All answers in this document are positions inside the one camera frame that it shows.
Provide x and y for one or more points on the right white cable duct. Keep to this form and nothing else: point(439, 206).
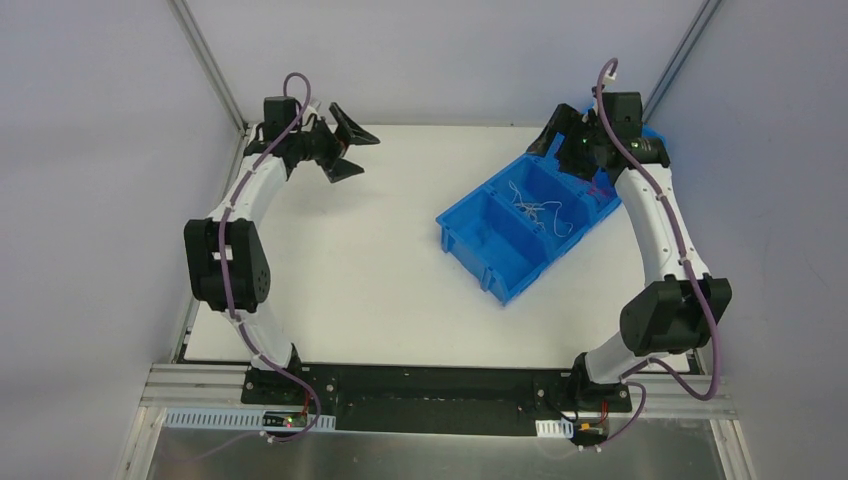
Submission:
point(560, 428)

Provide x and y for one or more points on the blue compartment bin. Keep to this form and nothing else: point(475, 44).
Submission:
point(516, 224)

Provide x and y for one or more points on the white cable duct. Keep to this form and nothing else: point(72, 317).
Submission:
point(560, 428)
point(277, 420)

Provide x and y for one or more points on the left white cable duct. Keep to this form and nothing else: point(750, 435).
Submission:
point(277, 420)

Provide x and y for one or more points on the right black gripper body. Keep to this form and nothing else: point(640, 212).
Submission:
point(573, 147)

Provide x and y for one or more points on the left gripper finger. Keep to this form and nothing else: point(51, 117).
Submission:
point(342, 169)
point(348, 131)

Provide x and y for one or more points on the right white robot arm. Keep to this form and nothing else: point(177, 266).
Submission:
point(680, 306)

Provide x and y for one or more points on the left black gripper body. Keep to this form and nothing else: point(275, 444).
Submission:
point(332, 146)

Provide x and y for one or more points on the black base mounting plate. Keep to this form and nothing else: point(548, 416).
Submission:
point(434, 400)

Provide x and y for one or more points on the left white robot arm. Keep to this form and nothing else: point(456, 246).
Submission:
point(228, 267)

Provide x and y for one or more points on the aluminium frame rail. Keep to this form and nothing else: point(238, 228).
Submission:
point(194, 385)

